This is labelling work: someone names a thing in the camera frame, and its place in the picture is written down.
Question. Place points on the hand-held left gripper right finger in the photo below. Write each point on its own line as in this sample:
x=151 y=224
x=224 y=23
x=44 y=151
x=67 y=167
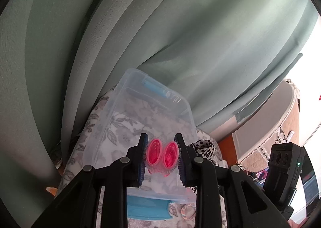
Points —
x=181 y=160

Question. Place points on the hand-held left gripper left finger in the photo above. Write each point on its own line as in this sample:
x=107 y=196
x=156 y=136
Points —
x=143 y=157

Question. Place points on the pink hair roller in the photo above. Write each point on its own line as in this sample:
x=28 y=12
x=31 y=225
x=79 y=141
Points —
x=170 y=154
x=154 y=151

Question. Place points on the black white spotted scrunchie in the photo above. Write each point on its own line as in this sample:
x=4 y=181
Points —
x=204 y=149

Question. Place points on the pink printed packet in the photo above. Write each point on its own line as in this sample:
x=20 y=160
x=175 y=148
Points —
x=262 y=176

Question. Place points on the lit screen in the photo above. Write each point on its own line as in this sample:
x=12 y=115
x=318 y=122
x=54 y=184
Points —
x=309 y=193

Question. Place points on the orange-brown wooden panel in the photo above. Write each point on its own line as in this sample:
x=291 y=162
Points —
x=227 y=147

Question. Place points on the white rounded furniture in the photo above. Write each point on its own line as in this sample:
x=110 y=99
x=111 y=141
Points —
x=263 y=122

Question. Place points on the grey floral blanket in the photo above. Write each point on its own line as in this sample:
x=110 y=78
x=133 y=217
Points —
x=75 y=157

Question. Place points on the green curtain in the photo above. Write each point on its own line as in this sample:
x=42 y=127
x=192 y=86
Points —
x=175 y=17

